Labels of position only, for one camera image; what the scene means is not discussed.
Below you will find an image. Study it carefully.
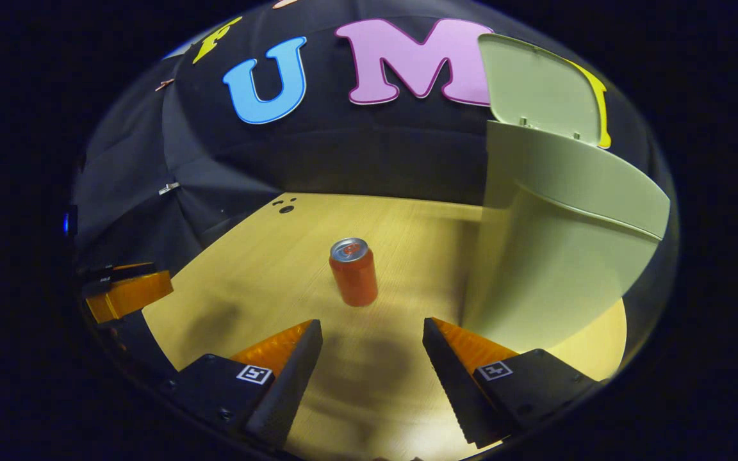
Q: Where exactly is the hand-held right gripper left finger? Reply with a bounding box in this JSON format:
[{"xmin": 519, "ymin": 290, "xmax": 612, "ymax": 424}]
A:
[{"xmin": 161, "ymin": 319, "xmax": 324, "ymax": 449}]

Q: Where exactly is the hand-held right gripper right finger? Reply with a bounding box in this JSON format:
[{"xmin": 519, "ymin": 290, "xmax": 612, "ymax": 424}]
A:
[{"xmin": 422, "ymin": 317, "xmax": 600, "ymax": 449}]

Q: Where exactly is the wooden desktop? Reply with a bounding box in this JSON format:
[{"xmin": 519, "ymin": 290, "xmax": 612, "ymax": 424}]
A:
[{"xmin": 142, "ymin": 192, "xmax": 627, "ymax": 461}]

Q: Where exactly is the pale green desktop garbage bin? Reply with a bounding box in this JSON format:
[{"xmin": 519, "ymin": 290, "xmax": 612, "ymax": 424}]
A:
[{"xmin": 462, "ymin": 33, "xmax": 671, "ymax": 353}]

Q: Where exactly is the red pop can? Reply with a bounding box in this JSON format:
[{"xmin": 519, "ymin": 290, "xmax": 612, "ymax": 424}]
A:
[{"xmin": 329, "ymin": 238, "xmax": 379, "ymax": 307}]

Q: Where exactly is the black backdrop cloth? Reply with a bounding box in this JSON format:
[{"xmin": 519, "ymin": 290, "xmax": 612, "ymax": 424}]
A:
[{"xmin": 74, "ymin": 0, "xmax": 677, "ymax": 359}]

